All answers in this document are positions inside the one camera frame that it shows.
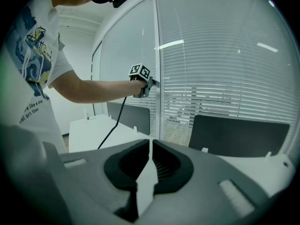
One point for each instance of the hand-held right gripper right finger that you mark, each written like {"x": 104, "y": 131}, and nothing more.
{"x": 173, "y": 170}

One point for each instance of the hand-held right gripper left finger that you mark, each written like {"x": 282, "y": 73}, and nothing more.
{"x": 122, "y": 167}

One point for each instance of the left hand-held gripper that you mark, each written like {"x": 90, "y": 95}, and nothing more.
{"x": 143, "y": 71}

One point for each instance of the person's left forearm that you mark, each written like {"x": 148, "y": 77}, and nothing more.
{"x": 98, "y": 90}

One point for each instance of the person's white printed t-shirt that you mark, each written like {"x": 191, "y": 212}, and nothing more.
{"x": 35, "y": 55}

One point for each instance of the grey clip-on device box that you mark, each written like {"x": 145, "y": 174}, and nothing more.
{"x": 61, "y": 45}

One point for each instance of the small clear bottle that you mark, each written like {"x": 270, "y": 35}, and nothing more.
{"x": 87, "y": 115}

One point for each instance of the black-framed glass door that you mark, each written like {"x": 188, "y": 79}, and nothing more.
{"x": 96, "y": 83}

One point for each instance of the white window mullion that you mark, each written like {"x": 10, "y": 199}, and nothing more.
{"x": 157, "y": 43}

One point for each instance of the black desk divider panel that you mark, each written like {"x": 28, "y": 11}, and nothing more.
{"x": 234, "y": 135}
{"x": 131, "y": 116}

